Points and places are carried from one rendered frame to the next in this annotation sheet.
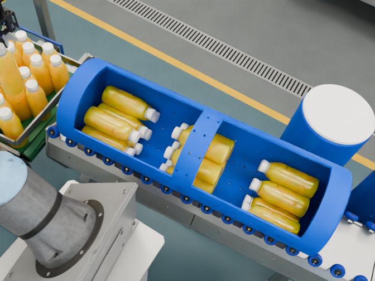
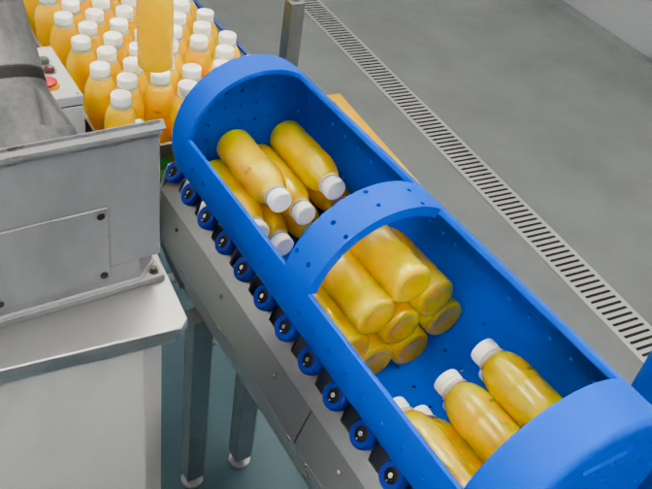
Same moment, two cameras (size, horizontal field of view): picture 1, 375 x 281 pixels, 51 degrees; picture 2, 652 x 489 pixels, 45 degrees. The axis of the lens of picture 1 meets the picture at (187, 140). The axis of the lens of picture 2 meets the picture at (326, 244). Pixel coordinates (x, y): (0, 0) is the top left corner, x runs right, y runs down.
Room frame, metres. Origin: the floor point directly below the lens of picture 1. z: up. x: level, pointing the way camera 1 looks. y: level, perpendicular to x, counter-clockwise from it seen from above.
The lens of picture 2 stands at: (-0.12, -0.52, 1.87)
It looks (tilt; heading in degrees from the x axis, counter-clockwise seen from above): 39 degrees down; 37
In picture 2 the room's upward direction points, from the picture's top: 10 degrees clockwise
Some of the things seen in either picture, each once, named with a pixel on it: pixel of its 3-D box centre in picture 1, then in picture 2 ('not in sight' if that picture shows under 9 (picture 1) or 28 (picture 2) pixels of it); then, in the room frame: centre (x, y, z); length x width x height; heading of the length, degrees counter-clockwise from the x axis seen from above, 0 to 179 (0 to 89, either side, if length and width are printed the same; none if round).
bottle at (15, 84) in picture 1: (6, 69); (154, 24); (0.72, 0.58, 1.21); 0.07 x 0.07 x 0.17
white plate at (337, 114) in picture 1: (339, 112); not in sight; (0.97, -0.54, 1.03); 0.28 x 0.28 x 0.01
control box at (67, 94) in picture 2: not in sight; (42, 95); (0.56, 0.72, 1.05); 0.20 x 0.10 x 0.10; 74
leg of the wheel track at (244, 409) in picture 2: not in sight; (246, 386); (0.83, 0.35, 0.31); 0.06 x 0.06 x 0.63; 74
